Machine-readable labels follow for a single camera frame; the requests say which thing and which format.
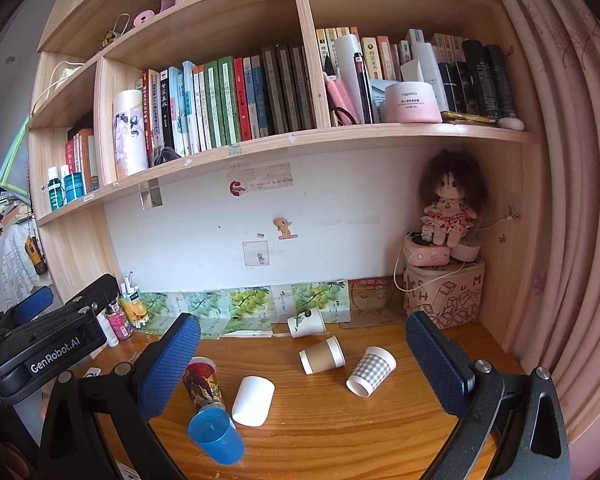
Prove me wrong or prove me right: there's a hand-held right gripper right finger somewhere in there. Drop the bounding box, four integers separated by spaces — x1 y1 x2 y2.
405 311 574 480

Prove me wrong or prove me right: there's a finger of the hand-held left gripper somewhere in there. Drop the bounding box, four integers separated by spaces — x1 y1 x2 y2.
0 287 55 344
55 274 120 317

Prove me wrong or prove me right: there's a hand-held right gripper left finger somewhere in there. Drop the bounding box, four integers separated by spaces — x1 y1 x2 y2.
39 312 202 480

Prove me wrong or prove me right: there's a red printed paper cup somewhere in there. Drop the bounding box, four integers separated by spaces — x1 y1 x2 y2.
182 356 226 412

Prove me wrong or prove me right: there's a grey checkered paper cup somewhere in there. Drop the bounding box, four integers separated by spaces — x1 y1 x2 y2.
345 346 397 399

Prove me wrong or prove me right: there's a blue plastic cup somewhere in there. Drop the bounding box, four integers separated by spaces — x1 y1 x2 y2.
187 408 246 466

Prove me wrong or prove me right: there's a plain white cup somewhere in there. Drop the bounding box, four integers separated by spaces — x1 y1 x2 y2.
231 375 276 428

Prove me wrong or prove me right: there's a brown sleeve paper cup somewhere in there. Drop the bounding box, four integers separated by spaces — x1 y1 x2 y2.
298 335 346 375

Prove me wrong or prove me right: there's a white leaf print cup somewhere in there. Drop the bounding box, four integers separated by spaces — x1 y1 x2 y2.
286 308 327 339

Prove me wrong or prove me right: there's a pink bottle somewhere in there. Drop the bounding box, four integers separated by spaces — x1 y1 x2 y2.
105 304 134 341

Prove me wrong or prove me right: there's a grey blanket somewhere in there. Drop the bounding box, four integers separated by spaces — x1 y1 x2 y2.
0 224 56 341

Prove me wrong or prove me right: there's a printed storage box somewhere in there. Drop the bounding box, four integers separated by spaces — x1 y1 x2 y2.
403 258 486 329

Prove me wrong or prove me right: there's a brown cartoon print card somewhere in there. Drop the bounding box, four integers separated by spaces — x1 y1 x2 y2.
347 277 407 329

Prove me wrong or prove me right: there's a grape print paper strip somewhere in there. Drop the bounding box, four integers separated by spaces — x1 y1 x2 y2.
140 279 351 339

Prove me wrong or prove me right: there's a teal bottle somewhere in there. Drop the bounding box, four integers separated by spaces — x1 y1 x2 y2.
47 166 64 213
62 163 86 205

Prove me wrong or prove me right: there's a pink toy radio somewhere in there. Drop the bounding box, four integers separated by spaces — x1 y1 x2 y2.
403 232 452 267

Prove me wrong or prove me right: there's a clear shelf hook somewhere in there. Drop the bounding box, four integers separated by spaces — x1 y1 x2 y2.
139 179 164 210

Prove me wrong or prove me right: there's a white round device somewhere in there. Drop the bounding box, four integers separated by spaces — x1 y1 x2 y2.
450 239 484 264

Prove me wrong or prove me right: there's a brown book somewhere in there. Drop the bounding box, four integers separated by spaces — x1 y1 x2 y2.
77 128 100 192

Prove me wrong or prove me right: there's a red book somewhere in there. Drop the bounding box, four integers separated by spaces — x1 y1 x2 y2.
64 137 80 181

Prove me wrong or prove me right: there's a square pale sticker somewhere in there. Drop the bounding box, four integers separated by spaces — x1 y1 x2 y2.
242 240 270 267

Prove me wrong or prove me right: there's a green framed board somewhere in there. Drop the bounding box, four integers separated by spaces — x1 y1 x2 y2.
0 114 31 196

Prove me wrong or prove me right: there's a white printed cylinder tin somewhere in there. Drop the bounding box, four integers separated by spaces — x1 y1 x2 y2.
112 88 150 177

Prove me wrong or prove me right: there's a brown-haired plush doll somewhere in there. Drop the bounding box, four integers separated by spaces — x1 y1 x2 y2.
419 149 487 249

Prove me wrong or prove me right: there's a red mushroom note sticker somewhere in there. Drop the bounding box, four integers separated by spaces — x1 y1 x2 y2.
228 175 295 195

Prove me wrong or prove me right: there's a white face mask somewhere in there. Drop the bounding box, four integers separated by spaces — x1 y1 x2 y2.
32 59 86 111

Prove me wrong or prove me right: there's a row of colourful books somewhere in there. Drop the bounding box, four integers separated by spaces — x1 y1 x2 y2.
141 40 317 169

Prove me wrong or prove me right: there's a pink curtain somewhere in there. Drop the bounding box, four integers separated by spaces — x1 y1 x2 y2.
472 0 600 443

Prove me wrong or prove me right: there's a gold foil packet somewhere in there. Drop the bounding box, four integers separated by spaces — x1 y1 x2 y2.
439 110 499 126

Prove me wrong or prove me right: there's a pink cream jar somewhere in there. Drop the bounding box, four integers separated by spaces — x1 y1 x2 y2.
383 81 443 124

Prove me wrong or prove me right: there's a white carton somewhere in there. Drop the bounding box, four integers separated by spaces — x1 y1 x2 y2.
371 59 407 124

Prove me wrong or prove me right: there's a wooden bookshelf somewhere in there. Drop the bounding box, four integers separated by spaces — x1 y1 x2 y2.
27 0 544 311

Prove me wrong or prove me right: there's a slim black tube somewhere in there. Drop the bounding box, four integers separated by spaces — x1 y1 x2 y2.
353 52 374 125

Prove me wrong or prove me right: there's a pink pouch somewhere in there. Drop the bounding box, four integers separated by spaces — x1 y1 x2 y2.
324 72 362 126

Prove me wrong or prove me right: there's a black bottle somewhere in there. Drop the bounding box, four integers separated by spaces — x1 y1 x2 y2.
484 44 518 119
462 40 492 116

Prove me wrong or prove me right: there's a white bottle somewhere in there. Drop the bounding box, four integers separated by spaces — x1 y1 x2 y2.
410 42 441 86

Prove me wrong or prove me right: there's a white cosmetic tube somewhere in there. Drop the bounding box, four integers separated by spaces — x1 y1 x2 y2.
335 34 377 124

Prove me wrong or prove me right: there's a row of pale-spined books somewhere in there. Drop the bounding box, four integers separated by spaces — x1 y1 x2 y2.
316 25 518 124

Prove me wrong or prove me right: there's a hanging brown keychain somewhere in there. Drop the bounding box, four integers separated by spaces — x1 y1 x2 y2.
23 234 49 276

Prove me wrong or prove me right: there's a white cable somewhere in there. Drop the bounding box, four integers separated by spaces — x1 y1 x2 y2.
393 213 519 294

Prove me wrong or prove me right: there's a small bag with handle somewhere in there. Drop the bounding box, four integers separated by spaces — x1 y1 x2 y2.
99 13 131 54

